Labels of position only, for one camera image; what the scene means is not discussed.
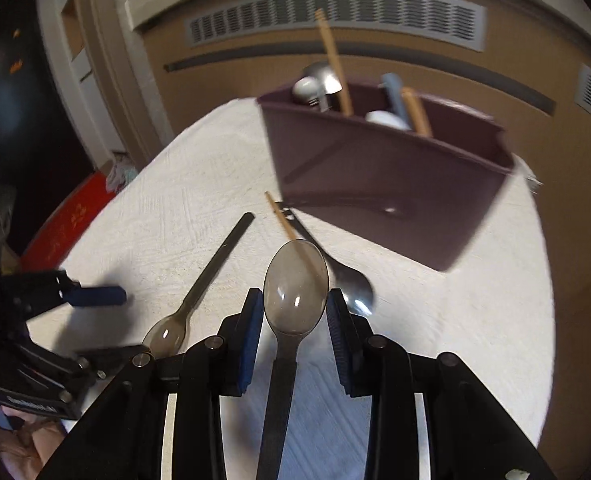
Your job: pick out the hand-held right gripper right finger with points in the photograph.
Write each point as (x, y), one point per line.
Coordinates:
(338, 345)

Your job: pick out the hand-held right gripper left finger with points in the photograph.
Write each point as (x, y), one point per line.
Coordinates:
(253, 340)

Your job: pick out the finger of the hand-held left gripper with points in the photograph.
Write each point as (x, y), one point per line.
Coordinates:
(98, 295)
(110, 357)

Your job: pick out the translucent dark plastic spoon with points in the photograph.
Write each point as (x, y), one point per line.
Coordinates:
(215, 260)
(295, 280)

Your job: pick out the wooden chopstick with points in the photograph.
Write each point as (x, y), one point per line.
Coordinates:
(280, 217)
(333, 60)

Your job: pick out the brown plastic utensil holder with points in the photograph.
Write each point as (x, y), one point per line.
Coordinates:
(385, 185)

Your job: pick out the white plastic scoop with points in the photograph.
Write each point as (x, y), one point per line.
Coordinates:
(383, 119)

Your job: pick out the wooden spoon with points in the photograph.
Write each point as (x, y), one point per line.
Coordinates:
(415, 110)

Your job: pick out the grey-blue spoon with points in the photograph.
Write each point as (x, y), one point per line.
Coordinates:
(393, 95)

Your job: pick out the red floor mat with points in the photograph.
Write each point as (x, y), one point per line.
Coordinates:
(65, 220)

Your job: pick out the white textured towel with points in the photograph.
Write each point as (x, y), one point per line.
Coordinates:
(175, 200)

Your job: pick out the pile of slippers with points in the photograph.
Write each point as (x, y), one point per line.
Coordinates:
(121, 172)

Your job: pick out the white shelf cupboard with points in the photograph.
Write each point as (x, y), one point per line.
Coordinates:
(68, 50)

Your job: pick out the large grey vent grille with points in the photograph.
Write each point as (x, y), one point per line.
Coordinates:
(335, 15)

